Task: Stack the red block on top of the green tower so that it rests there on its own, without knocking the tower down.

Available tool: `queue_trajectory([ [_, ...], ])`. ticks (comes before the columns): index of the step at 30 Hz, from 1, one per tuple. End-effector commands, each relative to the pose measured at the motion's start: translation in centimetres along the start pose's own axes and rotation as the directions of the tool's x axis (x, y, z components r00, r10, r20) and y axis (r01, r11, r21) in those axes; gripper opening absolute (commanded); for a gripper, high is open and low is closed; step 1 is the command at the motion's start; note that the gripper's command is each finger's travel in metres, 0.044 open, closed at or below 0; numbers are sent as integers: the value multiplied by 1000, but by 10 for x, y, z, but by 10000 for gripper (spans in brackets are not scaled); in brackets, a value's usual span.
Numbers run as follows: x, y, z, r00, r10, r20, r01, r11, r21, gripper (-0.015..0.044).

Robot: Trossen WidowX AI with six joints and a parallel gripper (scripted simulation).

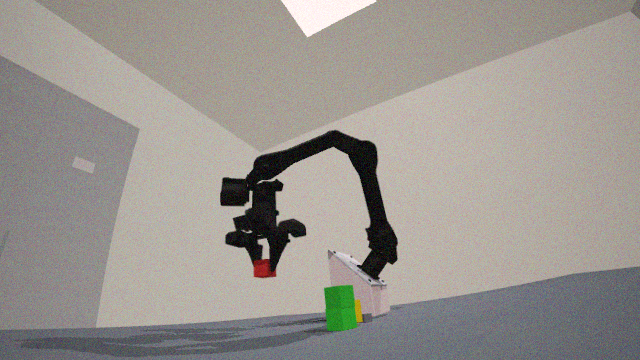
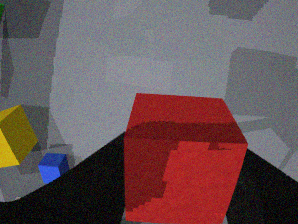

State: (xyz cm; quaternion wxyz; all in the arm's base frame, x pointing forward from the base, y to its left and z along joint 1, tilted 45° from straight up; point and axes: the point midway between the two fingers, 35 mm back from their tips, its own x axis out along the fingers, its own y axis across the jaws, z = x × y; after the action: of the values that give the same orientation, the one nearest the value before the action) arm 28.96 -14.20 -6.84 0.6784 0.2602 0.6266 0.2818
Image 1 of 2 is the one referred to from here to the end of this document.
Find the yellow block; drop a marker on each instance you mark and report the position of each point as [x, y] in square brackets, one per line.
[358, 311]

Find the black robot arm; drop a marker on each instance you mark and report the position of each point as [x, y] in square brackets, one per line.
[363, 156]

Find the red block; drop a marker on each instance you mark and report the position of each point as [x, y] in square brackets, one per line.
[262, 269]

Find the green block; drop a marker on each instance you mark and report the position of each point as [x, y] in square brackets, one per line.
[341, 296]
[341, 319]

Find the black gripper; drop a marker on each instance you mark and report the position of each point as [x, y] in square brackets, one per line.
[277, 236]

